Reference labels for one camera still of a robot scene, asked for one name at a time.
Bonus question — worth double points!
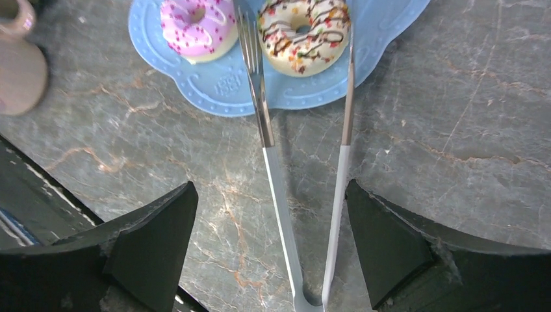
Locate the blue three-tier cake stand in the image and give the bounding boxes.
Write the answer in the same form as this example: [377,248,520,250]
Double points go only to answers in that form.
[128,0,429,117]

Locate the pink mug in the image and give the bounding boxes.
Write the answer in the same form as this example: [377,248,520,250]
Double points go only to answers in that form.
[1,1,48,116]

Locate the white sprinkled donut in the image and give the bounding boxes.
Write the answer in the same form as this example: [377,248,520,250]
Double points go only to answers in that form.
[257,0,351,77]

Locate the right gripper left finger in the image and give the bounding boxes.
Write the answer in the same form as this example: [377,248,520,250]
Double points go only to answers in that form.
[1,182,199,311]

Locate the metal tongs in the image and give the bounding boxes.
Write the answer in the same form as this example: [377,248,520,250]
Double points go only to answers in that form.
[234,1,355,311]

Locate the pink frosted donut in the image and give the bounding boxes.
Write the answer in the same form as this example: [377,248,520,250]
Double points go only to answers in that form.
[160,0,238,64]

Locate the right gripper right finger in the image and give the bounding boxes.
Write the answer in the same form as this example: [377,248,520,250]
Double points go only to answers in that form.
[345,180,550,311]

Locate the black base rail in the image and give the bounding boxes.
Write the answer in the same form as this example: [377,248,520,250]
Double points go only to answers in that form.
[1,139,108,252]

